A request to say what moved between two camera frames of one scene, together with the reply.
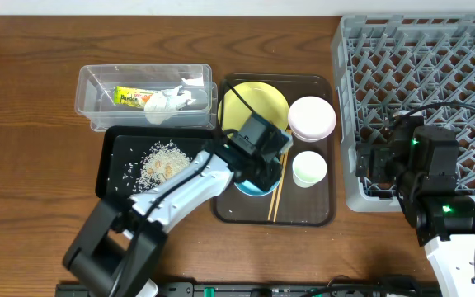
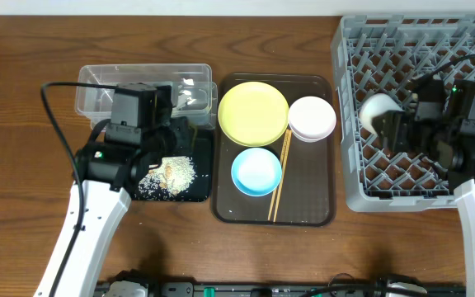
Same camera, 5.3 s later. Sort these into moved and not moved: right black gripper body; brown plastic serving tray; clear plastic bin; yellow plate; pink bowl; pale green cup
Moved: right black gripper body; pale green cup
Not moved: brown plastic serving tray; yellow plate; clear plastic bin; pink bowl
